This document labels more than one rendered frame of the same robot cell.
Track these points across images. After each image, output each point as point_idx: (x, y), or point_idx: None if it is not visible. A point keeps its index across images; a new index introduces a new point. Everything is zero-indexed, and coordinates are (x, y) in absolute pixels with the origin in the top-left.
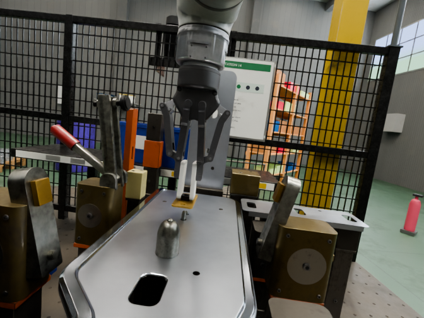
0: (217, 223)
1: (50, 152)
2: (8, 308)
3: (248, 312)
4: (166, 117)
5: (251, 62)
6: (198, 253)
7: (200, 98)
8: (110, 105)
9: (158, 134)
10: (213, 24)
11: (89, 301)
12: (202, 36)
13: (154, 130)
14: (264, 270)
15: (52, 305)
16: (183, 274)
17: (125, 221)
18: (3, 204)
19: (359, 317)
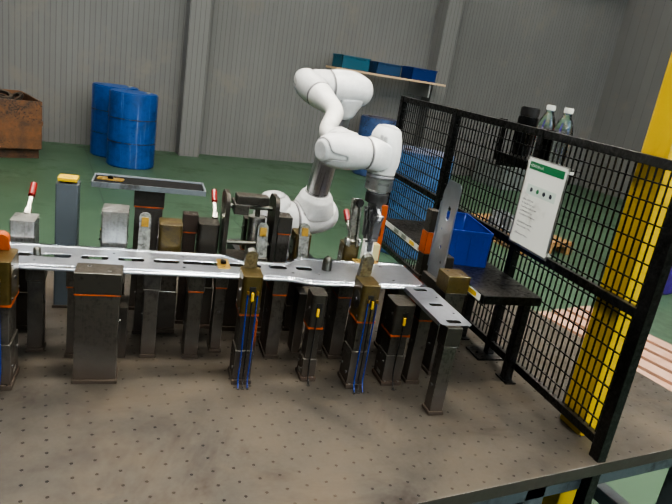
0: None
1: (398, 226)
2: None
3: (308, 281)
4: (364, 214)
5: (551, 166)
6: (332, 274)
7: (372, 206)
8: (353, 203)
9: (428, 226)
10: (371, 172)
11: (290, 262)
12: (367, 177)
13: (427, 222)
14: (385, 321)
15: None
16: (315, 272)
17: (339, 260)
18: (296, 232)
19: (466, 433)
